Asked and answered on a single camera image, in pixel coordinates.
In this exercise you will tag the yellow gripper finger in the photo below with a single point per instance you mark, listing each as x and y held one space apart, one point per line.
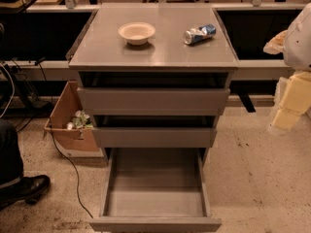
295 102

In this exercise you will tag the silver blue redbull can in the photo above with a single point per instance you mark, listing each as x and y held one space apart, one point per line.
199 34

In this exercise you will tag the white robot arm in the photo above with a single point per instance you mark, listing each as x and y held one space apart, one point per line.
295 45

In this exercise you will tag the grey drawer cabinet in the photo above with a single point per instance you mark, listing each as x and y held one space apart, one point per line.
103 49

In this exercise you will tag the grey bottom drawer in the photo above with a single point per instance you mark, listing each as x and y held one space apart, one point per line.
155 191

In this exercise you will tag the grey drawer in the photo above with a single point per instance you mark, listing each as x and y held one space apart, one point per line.
155 191
154 93
155 131

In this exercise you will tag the grey middle drawer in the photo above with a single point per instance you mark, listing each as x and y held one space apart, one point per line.
155 131

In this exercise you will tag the grey top drawer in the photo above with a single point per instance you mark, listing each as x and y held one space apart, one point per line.
154 93

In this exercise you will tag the white paper bowl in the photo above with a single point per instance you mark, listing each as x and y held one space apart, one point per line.
137 33

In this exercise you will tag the crumpled green white wrappers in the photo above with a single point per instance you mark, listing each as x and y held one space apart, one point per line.
79 121

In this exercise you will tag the brown cardboard box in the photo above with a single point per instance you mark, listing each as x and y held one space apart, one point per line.
71 141

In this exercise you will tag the black leather shoe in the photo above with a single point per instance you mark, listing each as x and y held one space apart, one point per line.
28 189

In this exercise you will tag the dark trouser leg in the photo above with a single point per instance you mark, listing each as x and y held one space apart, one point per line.
11 165

